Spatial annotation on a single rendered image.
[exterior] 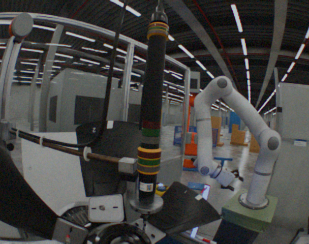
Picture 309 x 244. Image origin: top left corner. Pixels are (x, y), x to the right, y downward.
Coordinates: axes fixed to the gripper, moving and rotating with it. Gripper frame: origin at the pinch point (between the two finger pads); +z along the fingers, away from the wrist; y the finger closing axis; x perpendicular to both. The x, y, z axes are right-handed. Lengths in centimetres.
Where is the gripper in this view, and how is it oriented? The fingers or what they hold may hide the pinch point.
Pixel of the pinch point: (237, 184)
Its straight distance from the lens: 93.9
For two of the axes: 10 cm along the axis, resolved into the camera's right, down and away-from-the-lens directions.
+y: -3.3, 8.3, 4.5
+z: 7.9, 5.0, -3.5
